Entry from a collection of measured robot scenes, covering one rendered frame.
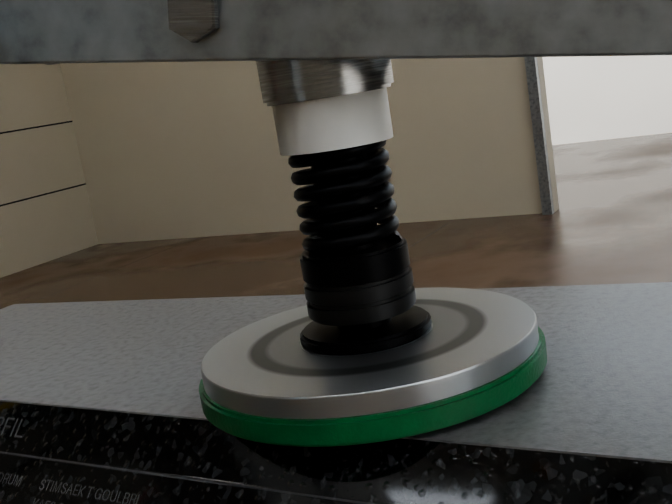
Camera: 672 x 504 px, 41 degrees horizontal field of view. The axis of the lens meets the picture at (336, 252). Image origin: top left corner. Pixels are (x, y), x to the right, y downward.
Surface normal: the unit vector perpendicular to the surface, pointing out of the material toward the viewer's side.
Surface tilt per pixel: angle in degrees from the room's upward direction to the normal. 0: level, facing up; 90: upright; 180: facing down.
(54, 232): 90
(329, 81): 90
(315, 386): 0
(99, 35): 90
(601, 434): 0
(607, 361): 0
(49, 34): 90
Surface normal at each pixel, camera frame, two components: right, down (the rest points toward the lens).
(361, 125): 0.45, 0.10
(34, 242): 0.88, -0.05
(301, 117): -0.48, 0.25
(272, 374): -0.15, -0.97
